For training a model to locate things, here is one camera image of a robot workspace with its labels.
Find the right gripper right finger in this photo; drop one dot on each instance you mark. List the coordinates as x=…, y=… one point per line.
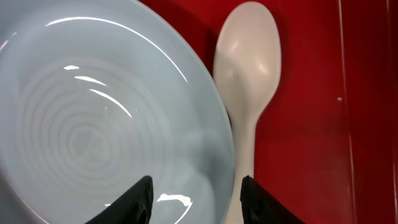
x=260, y=207

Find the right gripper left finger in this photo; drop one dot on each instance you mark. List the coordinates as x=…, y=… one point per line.
x=133, y=207

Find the large light blue plate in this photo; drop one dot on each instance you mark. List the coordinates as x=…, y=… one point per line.
x=96, y=95

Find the white plastic spoon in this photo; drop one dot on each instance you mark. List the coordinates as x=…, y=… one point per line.
x=246, y=70

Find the red serving tray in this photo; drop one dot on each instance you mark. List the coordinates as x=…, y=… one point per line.
x=326, y=145

